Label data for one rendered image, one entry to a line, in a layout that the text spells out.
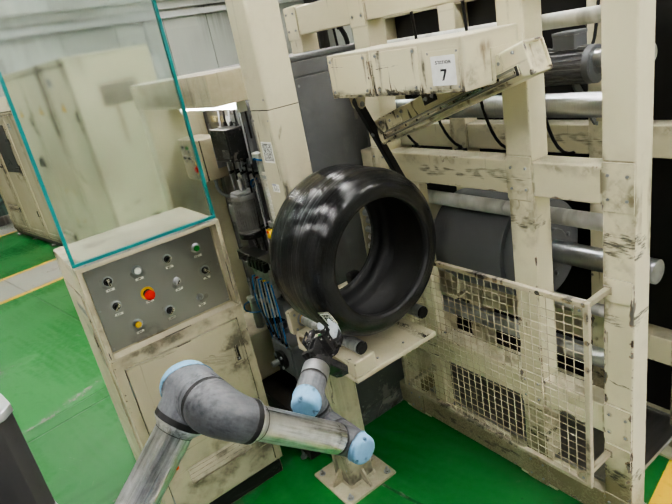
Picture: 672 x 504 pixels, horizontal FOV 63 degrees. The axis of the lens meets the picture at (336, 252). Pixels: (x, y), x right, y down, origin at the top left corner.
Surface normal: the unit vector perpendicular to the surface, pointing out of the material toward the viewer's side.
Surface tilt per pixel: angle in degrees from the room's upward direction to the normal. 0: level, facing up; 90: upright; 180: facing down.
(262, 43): 90
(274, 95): 90
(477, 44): 90
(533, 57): 72
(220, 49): 90
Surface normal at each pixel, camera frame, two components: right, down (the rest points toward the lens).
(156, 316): 0.59, 0.19
